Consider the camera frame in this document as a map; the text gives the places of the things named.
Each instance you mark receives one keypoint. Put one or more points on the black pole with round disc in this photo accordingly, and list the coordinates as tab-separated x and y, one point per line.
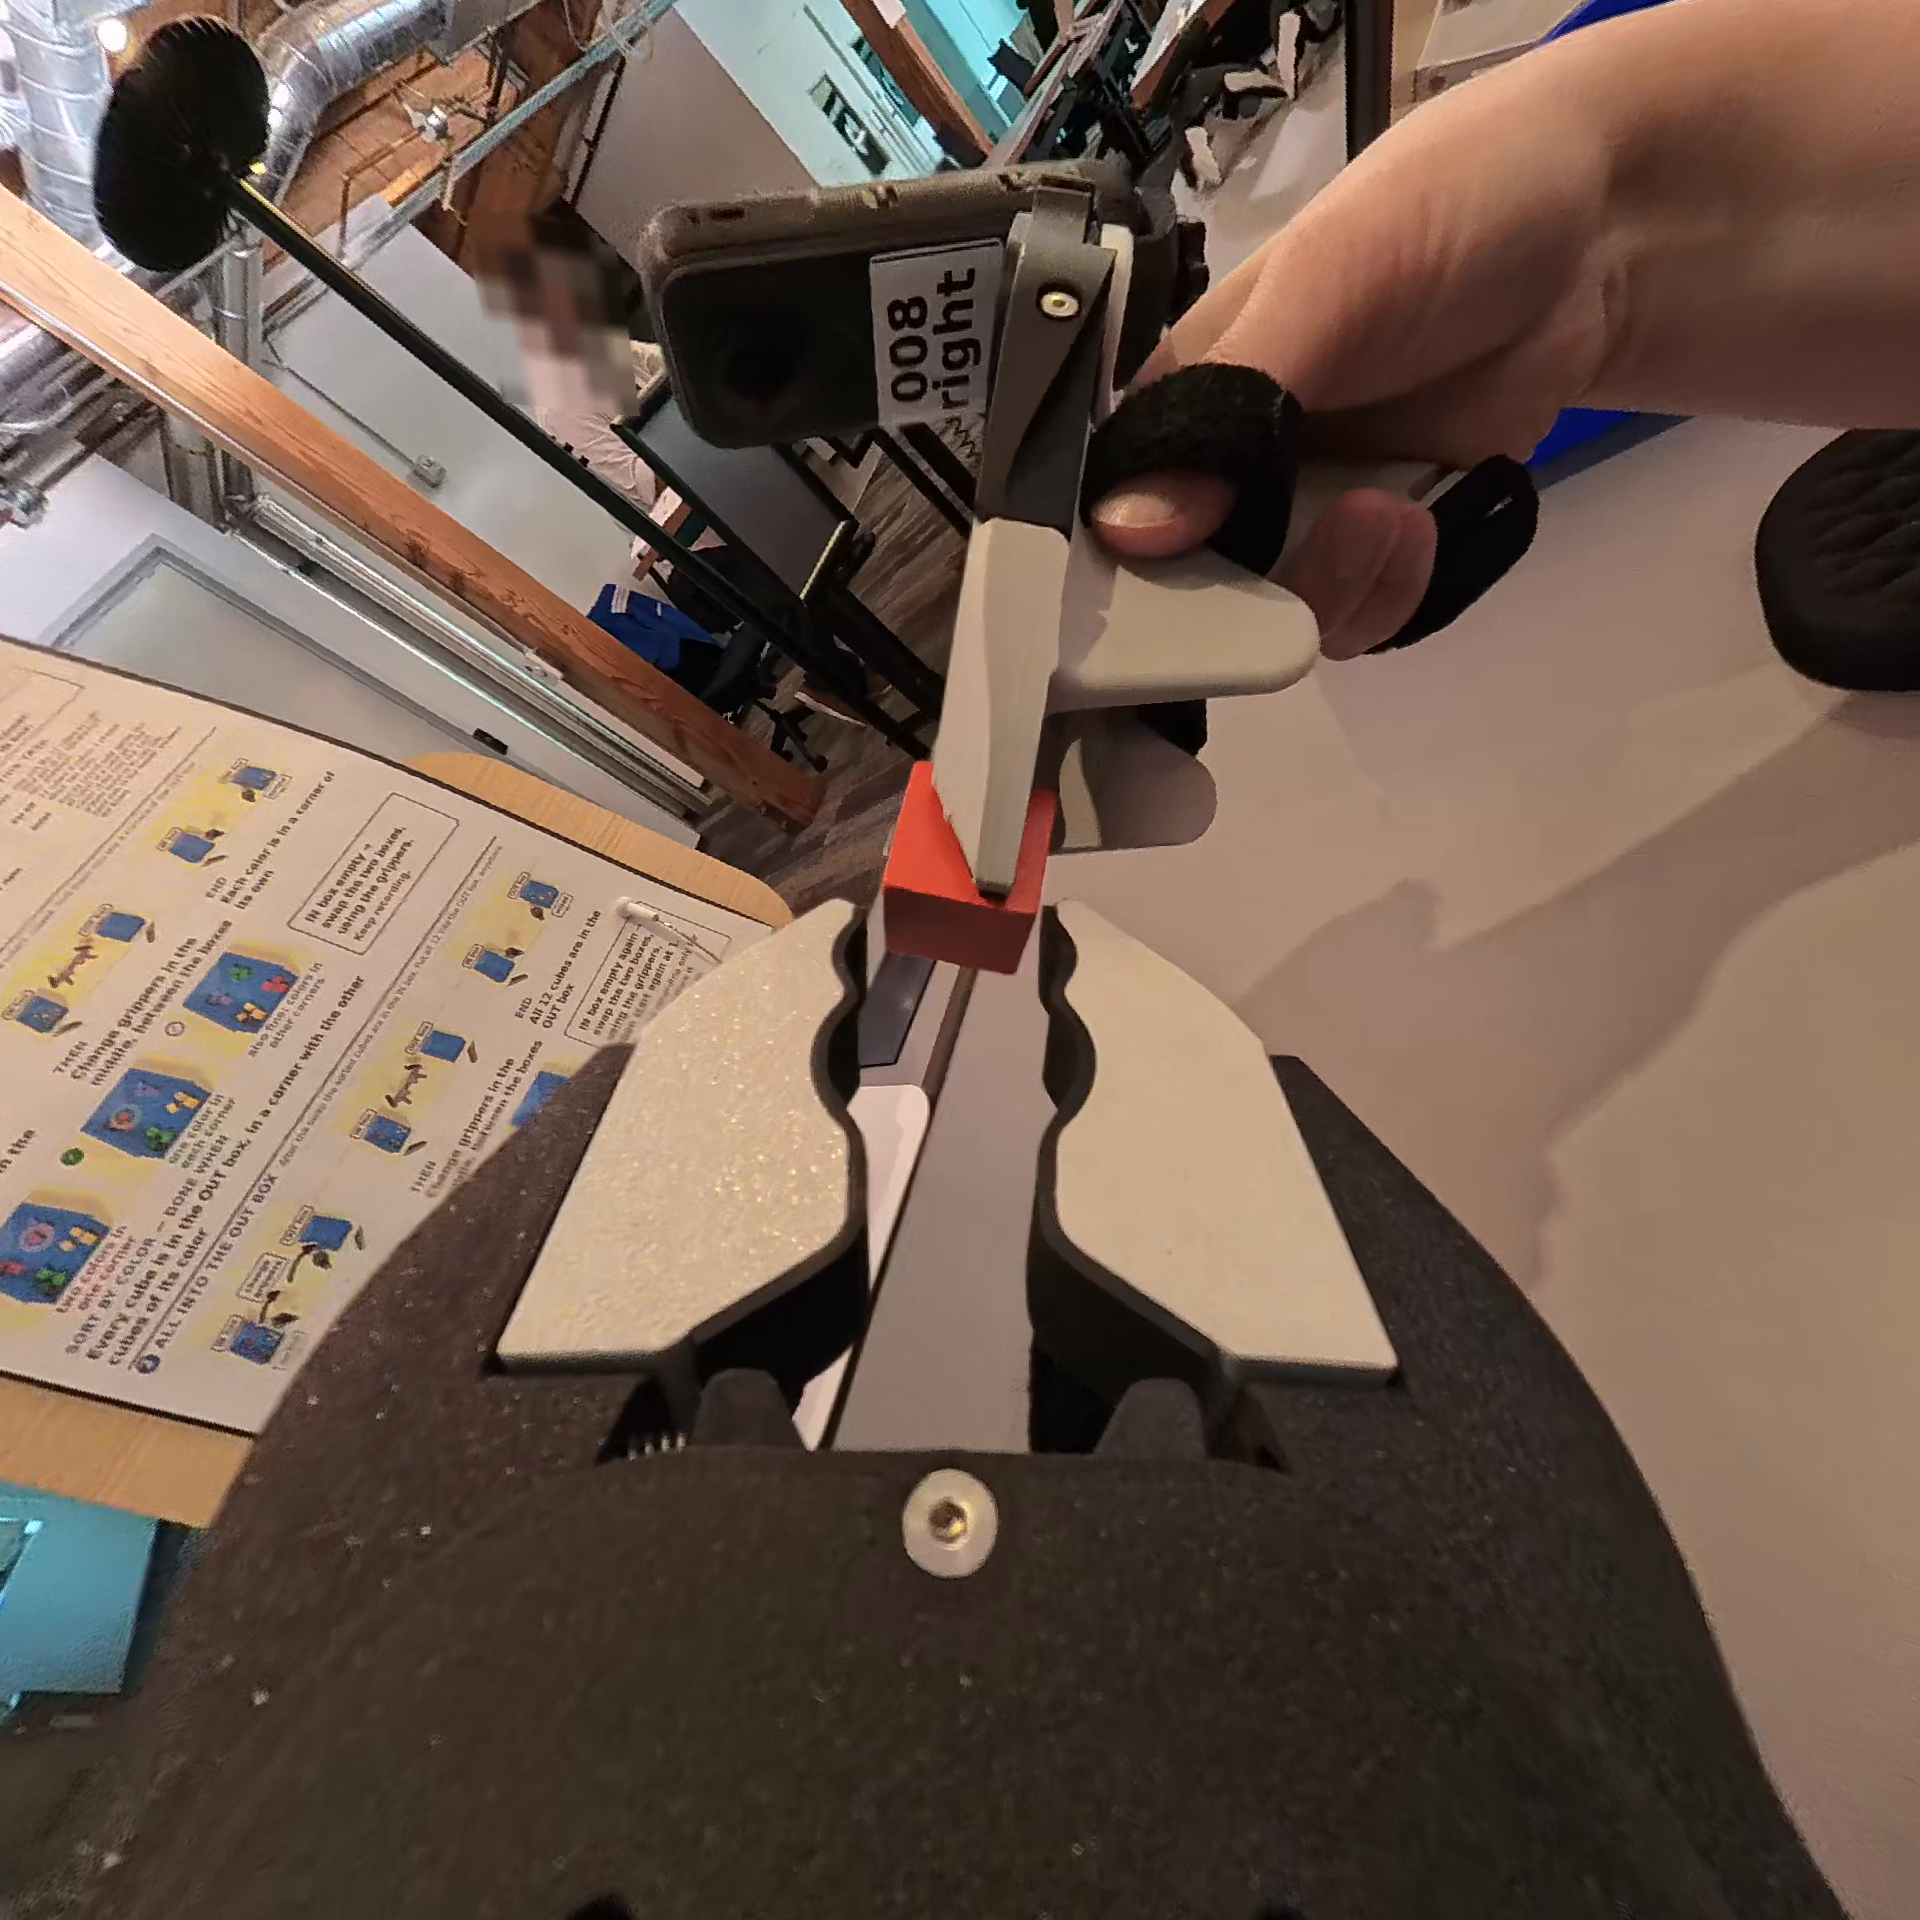
182	136

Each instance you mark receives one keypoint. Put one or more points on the black desk inlay plate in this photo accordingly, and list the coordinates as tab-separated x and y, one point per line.
897	1012

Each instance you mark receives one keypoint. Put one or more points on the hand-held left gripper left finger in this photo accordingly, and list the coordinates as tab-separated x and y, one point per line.
691	1170

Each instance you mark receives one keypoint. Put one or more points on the black display on stand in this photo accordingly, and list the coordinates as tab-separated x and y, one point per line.
751	494

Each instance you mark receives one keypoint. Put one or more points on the wooden column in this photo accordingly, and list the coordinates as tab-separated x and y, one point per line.
376	494

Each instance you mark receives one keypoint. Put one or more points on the white stand base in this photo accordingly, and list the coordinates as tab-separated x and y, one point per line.
878	1141

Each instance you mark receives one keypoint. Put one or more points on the person's right forearm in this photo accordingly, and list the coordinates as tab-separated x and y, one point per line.
1829	211

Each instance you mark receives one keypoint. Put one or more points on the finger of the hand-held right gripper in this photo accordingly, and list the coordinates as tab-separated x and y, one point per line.
1005	690
1142	796

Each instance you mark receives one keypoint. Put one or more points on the red wooden cube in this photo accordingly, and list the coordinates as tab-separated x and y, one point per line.
937	914

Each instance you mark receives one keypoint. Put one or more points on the blue jacket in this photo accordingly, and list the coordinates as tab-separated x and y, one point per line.
646	622

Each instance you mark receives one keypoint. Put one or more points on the wooden display board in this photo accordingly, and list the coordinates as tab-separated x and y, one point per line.
89	1448

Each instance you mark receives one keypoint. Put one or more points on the round silver duct pipes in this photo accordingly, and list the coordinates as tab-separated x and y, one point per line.
301	90

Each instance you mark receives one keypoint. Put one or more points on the blue plastic bin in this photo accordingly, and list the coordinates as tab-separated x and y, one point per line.
1611	434

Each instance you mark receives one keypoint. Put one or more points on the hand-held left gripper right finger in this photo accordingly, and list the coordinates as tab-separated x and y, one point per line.
1215	1184

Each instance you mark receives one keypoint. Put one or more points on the printed instruction sheet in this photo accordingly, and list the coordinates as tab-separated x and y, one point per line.
301	1049

